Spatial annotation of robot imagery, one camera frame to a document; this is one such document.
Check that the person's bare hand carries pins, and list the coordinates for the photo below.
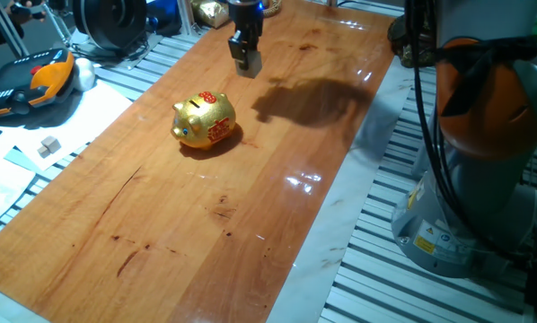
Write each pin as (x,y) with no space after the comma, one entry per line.
(16,7)

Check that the white paper sheets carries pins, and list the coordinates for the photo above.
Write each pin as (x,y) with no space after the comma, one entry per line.
(71,130)

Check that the pale wooden cube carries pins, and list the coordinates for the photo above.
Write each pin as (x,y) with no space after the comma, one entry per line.
(250,66)

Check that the grey metal strut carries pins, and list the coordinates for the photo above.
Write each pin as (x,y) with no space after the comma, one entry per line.
(55,22)
(6,31)

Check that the black orange teach pendant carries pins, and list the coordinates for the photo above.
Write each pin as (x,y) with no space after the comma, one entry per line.
(8,85)

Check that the blue black bag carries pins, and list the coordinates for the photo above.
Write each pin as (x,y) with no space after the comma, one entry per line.
(165,18)

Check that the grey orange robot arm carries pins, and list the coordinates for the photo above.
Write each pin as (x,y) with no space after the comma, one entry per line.
(479,134)

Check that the gold piggy bank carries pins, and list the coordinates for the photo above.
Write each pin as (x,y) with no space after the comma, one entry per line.
(203,121)

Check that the small grey block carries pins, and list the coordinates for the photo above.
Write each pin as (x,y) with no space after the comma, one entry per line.
(51,143)

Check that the black filament spool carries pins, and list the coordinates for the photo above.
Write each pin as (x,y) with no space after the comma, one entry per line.
(109,22)

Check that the tiny wooden block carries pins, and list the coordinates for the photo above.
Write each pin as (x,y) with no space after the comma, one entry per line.
(44,151)

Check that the aluminium frame post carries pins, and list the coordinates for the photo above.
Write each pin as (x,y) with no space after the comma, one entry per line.
(186,18)

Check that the glossy wooden board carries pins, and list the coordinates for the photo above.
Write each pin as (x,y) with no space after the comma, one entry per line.
(161,269)

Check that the white rounded object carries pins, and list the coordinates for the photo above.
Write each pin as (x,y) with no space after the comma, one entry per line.
(85,74)

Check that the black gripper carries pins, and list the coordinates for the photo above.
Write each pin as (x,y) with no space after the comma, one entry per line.
(245,18)

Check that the gold foil box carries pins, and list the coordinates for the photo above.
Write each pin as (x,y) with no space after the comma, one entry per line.
(210,12)

